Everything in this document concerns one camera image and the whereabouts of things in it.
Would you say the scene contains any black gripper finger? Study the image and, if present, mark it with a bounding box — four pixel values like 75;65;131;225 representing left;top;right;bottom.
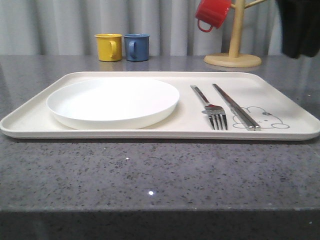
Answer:
276;0;320;59

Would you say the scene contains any silver chopstick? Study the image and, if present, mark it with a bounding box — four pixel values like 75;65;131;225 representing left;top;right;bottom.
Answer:
212;83;262;132
212;83;256;132

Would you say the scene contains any silver fork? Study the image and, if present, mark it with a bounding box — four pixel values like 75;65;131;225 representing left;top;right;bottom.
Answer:
190;84;228;131

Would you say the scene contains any white round plate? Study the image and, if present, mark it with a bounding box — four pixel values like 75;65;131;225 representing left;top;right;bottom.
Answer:
46;77;180;130

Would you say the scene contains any wooden mug tree stand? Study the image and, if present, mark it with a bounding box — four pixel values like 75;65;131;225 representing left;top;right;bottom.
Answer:
203;0;265;68

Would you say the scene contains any red mug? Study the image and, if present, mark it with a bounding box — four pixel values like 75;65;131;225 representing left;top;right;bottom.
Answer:
195;0;232;33

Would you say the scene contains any cream rabbit serving tray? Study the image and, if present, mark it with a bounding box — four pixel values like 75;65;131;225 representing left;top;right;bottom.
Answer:
0;71;320;141

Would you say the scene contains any blue mug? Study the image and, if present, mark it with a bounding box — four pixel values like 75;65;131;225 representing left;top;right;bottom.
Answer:
124;33;150;62

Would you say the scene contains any yellow mug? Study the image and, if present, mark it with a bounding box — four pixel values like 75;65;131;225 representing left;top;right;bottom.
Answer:
94;33;123;62

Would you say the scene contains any grey curtain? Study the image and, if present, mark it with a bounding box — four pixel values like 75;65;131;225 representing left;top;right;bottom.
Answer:
0;0;320;57

